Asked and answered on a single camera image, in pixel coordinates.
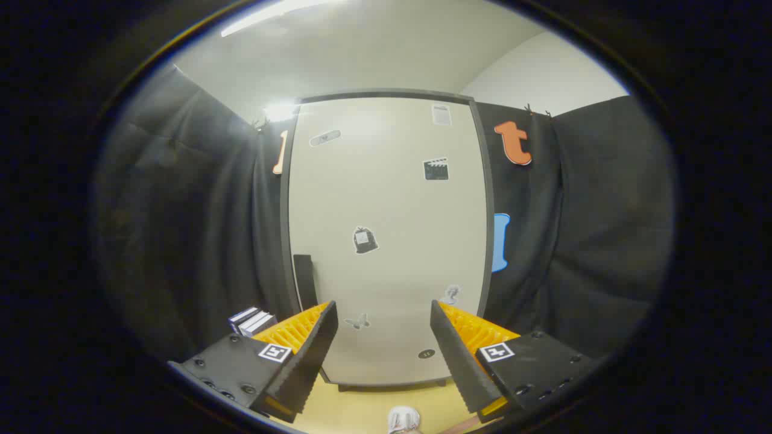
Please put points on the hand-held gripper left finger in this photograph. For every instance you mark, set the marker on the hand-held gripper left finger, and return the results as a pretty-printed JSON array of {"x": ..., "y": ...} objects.
[{"x": 304, "y": 361}]

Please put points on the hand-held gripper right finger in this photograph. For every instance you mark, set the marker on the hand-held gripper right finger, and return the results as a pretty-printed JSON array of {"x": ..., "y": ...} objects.
[{"x": 461, "y": 361}]

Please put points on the white and blue books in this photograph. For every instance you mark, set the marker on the white and blue books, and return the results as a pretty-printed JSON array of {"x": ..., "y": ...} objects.
[{"x": 252, "y": 320}]

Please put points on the white textured object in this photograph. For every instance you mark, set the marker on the white textured object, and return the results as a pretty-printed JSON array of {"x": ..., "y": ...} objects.
[{"x": 403, "y": 420}]

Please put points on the black backdrop cloth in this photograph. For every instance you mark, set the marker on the black backdrop cloth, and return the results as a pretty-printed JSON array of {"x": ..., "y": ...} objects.
[{"x": 603, "y": 229}]

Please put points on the ceiling light strip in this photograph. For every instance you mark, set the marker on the ceiling light strip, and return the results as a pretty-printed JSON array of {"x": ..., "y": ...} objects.
[{"x": 271, "y": 16}]

